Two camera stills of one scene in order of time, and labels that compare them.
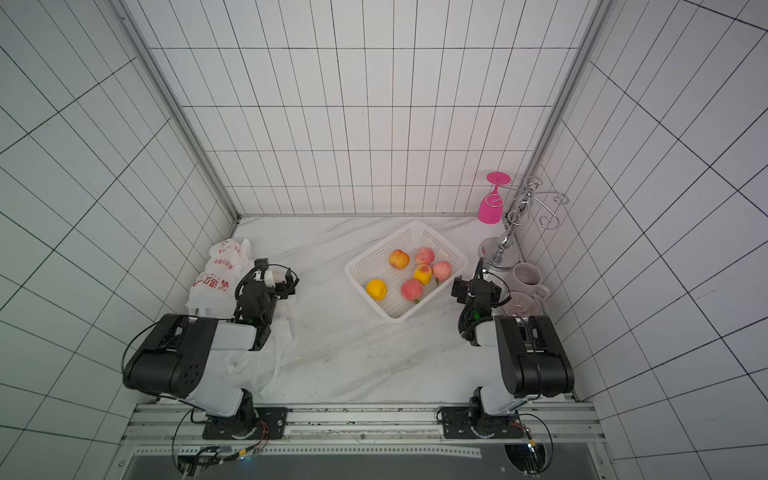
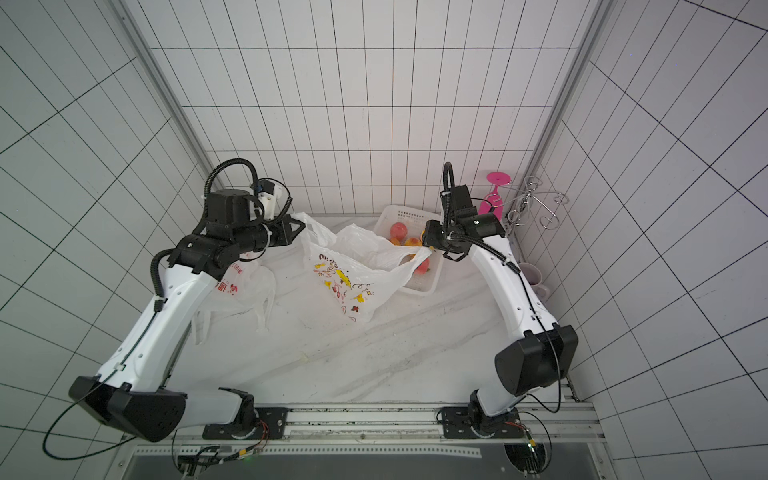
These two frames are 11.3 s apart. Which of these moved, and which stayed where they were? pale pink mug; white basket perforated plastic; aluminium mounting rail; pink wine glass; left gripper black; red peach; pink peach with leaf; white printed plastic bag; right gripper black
Moved: pink peach with leaf; left gripper black; white printed plastic bag; right gripper black; white basket perforated plastic; red peach
Stayed: aluminium mounting rail; pink wine glass; pale pink mug
